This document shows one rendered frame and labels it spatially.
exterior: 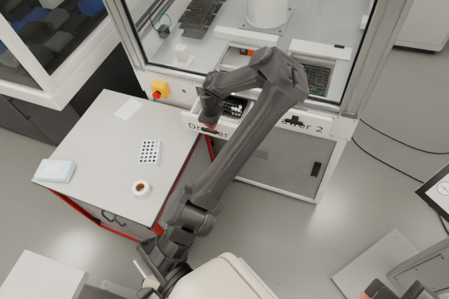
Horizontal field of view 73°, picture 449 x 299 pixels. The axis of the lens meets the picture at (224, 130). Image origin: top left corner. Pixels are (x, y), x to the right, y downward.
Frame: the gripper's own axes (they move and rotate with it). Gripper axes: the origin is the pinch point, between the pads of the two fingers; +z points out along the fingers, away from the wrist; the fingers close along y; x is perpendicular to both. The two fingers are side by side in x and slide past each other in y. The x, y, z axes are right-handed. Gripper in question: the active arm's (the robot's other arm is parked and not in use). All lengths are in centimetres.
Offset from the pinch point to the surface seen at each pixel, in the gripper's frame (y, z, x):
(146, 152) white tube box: -11.7, 16.2, 29.2
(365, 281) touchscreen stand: -16, 91, -84
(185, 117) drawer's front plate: 3.6, 4.8, 14.7
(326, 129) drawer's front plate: 16.7, 8.5, -42.6
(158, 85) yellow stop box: 17.6, 4.6, 34.7
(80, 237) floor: -46, 96, 86
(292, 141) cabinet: 20.2, 28.3, -30.2
